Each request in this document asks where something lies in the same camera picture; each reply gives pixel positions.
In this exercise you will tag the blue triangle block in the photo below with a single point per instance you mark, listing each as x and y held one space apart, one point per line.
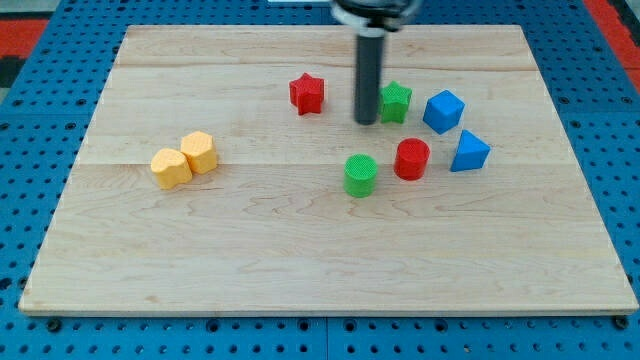
471 153

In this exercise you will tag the green star block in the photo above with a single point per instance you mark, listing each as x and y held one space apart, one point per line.
394 102

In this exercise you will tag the yellow hexagon block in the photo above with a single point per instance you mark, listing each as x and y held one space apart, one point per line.
200 151

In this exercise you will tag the yellow heart block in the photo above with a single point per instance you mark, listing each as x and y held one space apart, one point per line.
170 168

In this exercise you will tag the light wooden board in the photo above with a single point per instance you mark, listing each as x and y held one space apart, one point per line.
272 232

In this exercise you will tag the green cylinder block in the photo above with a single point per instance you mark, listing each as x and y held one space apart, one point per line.
360 172

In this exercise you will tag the red cylinder block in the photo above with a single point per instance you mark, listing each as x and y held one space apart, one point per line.
411 159

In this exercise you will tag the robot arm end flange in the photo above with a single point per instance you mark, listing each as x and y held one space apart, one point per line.
370 16

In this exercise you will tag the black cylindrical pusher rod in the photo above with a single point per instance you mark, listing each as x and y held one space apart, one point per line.
368 72

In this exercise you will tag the red star block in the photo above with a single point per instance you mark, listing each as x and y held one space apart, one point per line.
307 94

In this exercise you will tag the blue cube block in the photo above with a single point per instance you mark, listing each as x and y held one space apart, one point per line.
443 111

